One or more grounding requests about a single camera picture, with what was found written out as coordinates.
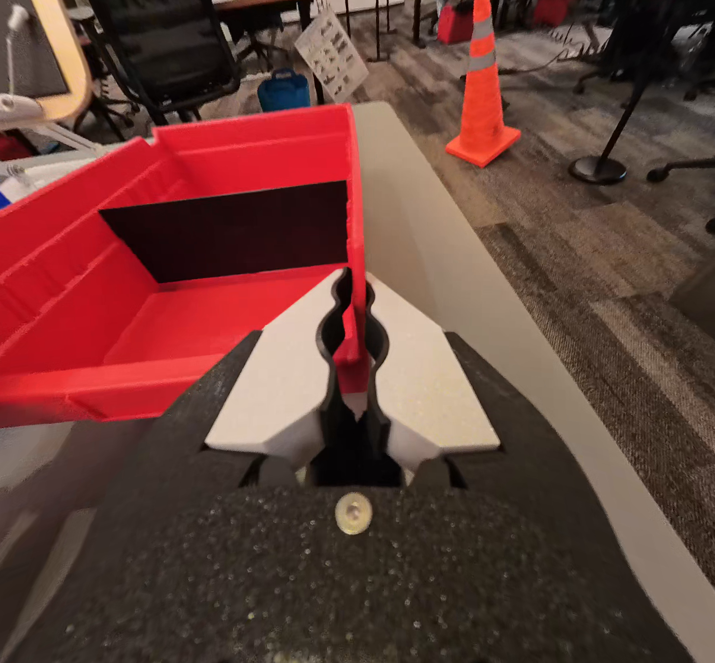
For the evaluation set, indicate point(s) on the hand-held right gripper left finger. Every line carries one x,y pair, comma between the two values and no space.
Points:
268,395

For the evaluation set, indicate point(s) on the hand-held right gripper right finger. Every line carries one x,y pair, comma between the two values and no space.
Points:
435,395

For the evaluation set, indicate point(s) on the red storage bin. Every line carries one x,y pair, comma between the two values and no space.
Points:
167,328
455,26
550,3

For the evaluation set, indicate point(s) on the grey desk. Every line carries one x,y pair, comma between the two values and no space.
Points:
447,283

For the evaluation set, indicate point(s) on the black bin divider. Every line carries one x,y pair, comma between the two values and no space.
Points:
223,227

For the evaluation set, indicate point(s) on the orange traffic cone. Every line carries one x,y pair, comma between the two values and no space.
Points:
483,104

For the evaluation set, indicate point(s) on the white printed sheet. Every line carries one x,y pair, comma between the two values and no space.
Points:
332,54

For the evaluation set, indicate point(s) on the black mesh office chair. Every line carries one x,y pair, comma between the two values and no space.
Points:
156,31

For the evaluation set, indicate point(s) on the white stand with black board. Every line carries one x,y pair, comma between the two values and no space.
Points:
56,31

